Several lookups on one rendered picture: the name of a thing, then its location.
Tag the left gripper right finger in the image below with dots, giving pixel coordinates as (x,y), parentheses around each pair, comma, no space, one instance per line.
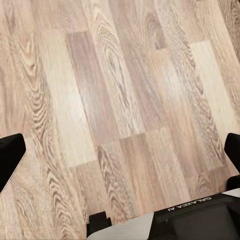
(232,149)

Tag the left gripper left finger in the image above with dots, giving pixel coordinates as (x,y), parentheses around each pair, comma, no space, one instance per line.
(12,149)

